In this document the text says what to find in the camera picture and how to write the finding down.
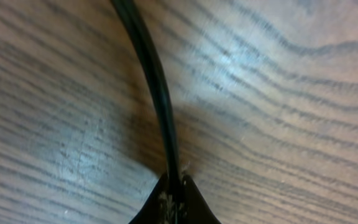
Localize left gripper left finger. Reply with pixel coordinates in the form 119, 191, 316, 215
129, 174, 173, 224

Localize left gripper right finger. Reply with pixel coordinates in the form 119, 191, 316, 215
180, 175, 221, 224

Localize black usb cable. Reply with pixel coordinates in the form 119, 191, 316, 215
110, 0, 181, 187

